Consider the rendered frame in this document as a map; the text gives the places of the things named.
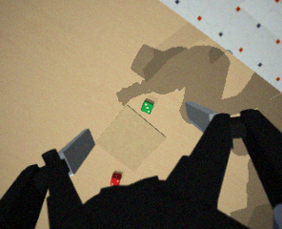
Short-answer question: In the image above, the green die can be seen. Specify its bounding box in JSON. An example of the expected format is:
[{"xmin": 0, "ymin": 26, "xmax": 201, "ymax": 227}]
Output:
[{"xmin": 141, "ymin": 100, "xmax": 153, "ymax": 114}]

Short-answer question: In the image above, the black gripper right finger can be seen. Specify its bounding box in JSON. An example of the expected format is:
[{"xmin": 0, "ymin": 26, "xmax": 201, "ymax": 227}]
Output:
[{"xmin": 132, "ymin": 101, "xmax": 282, "ymax": 229}]

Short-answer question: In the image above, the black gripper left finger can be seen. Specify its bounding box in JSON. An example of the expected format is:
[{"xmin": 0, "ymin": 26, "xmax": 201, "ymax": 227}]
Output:
[{"xmin": 0, "ymin": 129, "xmax": 95, "ymax": 229}]

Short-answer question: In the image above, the tan flat mat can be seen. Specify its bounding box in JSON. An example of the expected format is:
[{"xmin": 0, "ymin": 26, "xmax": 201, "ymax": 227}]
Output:
[{"xmin": 96, "ymin": 105, "xmax": 166, "ymax": 171}]

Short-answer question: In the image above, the red die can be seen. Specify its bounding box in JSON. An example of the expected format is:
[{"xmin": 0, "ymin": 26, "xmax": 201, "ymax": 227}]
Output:
[{"xmin": 111, "ymin": 173, "xmax": 121, "ymax": 185}]

